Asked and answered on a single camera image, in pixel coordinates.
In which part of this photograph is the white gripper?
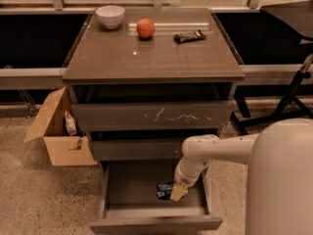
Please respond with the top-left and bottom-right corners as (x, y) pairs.
(170, 165), (200, 202)

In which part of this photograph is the blue pepsi can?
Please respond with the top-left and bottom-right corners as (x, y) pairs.
(156, 182), (174, 201)

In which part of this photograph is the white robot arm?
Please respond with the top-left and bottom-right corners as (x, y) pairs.
(170, 118), (313, 235)

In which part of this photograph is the grey open bottom drawer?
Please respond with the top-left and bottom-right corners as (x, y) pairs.
(90, 160), (222, 235)

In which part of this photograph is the grey middle drawer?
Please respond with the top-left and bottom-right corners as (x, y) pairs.
(92, 139), (184, 161)

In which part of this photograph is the grey top drawer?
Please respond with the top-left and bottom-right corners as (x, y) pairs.
(71, 101), (235, 131)

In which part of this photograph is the grey drawer cabinet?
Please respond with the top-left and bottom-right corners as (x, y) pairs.
(62, 7), (246, 235)

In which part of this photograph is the open cardboard box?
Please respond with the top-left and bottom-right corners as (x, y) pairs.
(23, 87), (96, 166)

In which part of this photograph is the crumpled snack bag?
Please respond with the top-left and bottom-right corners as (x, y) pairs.
(65, 111), (76, 136)

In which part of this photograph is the black stand with wheels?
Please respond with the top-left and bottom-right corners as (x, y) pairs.
(231, 54), (313, 135)

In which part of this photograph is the dark chocolate bar wrapper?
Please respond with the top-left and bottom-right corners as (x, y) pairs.
(174, 30), (206, 44)

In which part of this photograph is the red apple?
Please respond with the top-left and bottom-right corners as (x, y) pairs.
(136, 19), (156, 39)

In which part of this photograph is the white ceramic bowl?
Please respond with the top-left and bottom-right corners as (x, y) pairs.
(96, 5), (125, 28)

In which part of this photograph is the dark side table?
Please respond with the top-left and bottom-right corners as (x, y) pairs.
(260, 0), (313, 40)

